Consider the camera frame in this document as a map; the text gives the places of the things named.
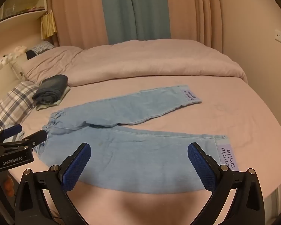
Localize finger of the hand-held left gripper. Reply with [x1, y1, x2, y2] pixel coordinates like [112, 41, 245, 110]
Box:
[0, 125, 22, 144]
[3, 129, 48, 149]

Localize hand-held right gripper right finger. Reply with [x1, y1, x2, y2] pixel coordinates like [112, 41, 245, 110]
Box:
[187, 142, 265, 225]

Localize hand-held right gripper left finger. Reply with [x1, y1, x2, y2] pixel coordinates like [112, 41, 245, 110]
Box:
[14, 142, 92, 225]

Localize light blue pants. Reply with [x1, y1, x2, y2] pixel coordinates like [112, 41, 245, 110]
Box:
[34, 84, 239, 194]

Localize person's left hand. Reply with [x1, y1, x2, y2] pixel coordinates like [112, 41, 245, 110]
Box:
[0, 175, 14, 197]

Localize plaid pillow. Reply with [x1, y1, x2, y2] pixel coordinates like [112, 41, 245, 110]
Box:
[0, 81, 41, 134]

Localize folded light green cloth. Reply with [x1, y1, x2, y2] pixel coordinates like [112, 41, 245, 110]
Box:
[36, 87, 71, 111]

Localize folded dark jeans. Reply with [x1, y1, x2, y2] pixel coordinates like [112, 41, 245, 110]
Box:
[32, 74, 69, 105]

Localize pink bed sheet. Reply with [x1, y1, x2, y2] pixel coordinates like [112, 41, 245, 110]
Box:
[8, 75, 281, 225]

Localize black and white plush toy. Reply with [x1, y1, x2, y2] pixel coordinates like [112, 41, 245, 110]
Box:
[0, 55, 14, 71]

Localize pink pillow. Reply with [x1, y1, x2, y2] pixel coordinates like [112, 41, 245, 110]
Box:
[21, 46, 83, 86]

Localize blue checked cloth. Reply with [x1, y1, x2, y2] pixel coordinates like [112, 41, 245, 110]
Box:
[27, 40, 55, 57]

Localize yellow tassel fringe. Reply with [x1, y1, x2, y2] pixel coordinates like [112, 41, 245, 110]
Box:
[40, 10, 58, 39]

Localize white shelf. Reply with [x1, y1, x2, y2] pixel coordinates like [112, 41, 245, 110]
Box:
[0, 0, 48, 29]

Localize pink duvet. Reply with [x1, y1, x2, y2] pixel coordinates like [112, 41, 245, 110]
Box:
[67, 39, 248, 87]

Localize pink curtain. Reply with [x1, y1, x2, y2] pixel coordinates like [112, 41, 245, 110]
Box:
[50, 0, 109, 50]
[165, 0, 224, 53]

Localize teal curtain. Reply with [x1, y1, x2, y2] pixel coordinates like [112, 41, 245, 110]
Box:
[99, 0, 171, 45]

